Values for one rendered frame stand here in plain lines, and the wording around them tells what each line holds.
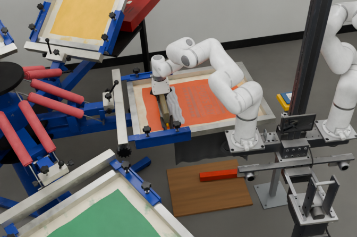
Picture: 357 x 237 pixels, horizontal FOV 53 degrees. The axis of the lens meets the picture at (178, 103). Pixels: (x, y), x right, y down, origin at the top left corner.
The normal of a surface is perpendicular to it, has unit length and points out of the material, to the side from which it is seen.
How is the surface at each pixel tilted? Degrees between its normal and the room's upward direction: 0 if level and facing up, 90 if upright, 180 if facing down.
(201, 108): 0
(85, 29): 32
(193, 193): 0
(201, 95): 0
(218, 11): 90
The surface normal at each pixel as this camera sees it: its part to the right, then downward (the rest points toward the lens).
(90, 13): -0.22, -0.33
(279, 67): -0.04, -0.77
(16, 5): 0.19, 0.62
